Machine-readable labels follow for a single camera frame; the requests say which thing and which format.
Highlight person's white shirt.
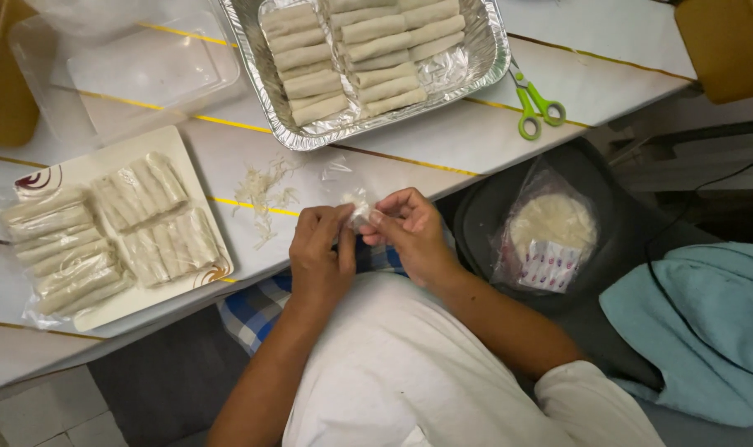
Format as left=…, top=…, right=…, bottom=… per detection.
left=282, top=270, right=666, bottom=447

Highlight light blue towel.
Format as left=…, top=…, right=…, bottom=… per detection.
left=600, top=242, right=753, bottom=429

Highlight white square plate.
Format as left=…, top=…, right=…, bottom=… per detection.
left=13, top=125, right=235, bottom=333

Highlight aluminium foil tray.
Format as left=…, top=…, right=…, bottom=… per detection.
left=218, top=0, right=512, bottom=152

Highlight person's blue plaid shorts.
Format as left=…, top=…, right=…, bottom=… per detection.
left=218, top=236, right=409, bottom=356

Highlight clear plastic container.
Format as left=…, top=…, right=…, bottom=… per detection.
left=7, top=9, right=243, bottom=147

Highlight clear plastic scrap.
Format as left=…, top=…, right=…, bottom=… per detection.
left=320, top=155, right=356, bottom=187

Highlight crumpled clear plastic bag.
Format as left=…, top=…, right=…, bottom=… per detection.
left=25, top=0, right=212, bottom=39

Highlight bag of round wrappers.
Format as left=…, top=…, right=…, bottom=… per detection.
left=491, top=158, right=601, bottom=296

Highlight cardboard box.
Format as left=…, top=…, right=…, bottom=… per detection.
left=0, top=0, right=42, bottom=147

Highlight heap of wrapper scraps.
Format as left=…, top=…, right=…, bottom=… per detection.
left=232, top=158, right=303, bottom=250

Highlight black chair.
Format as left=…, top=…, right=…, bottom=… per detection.
left=454, top=137, right=722, bottom=393

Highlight large clear spring roll packet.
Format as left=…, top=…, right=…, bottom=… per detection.
left=0, top=188, right=136, bottom=317

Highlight brown box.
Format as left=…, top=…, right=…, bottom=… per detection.
left=674, top=0, right=753, bottom=105

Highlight small clear plastic bag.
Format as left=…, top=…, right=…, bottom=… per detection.
left=341, top=189, right=377, bottom=233

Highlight green handled scissors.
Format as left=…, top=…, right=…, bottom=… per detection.
left=508, top=59, right=567, bottom=142

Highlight person's right hand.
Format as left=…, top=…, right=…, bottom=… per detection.
left=359, top=187, right=462, bottom=289

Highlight person's left hand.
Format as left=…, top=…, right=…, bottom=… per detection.
left=288, top=204, right=358, bottom=300

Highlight dark shelf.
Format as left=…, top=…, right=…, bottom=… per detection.
left=606, top=118, right=753, bottom=209

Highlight rows of uncooked spring rolls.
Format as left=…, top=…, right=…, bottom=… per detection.
left=260, top=0, right=467, bottom=128

